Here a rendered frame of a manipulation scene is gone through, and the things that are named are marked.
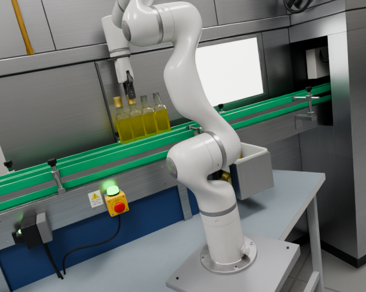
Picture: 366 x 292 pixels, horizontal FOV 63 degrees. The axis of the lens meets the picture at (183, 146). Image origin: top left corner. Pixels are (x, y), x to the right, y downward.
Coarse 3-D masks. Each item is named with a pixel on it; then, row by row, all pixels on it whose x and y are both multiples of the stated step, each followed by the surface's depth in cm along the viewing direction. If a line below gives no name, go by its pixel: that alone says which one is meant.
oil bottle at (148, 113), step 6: (144, 108) 130; (150, 108) 130; (144, 114) 129; (150, 114) 130; (144, 120) 130; (150, 120) 131; (156, 120) 132; (150, 126) 131; (156, 126) 132; (150, 132) 132; (156, 132) 133
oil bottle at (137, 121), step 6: (132, 114) 127; (138, 114) 128; (132, 120) 127; (138, 120) 128; (132, 126) 128; (138, 126) 129; (144, 126) 130; (138, 132) 129; (144, 132) 130; (138, 138) 130
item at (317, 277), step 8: (312, 200) 151; (312, 208) 153; (312, 216) 154; (312, 224) 156; (312, 232) 157; (312, 240) 159; (312, 248) 160; (320, 248) 161; (312, 256) 162; (320, 256) 161; (312, 264) 163; (320, 264) 161; (320, 272) 162; (312, 280) 157; (320, 280) 163; (312, 288) 153; (320, 288) 165
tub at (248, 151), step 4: (244, 144) 136; (248, 144) 134; (244, 148) 136; (248, 148) 134; (252, 148) 131; (256, 148) 129; (260, 148) 126; (264, 148) 124; (244, 152) 137; (248, 152) 134; (252, 152) 131; (256, 152) 129; (260, 152) 120; (264, 152) 121; (244, 156) 138; (248, 156) 118; (252, 156) 119; (236, 160) 117; (240, 160) 117; (244, 160) 119
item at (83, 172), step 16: (144, 144) 120; (160, 144) 123; (96, 160) 113; (112, 160) 115; (128, 160) 118; (144, 160) 121; (48, 176) 107; (64, 176) 109; (80, 176) 112; (96, 176) 114; (0, 192) 101; (16, 192) 103; (32, 192) 105; (48, 192) 107; (0, 208) 102
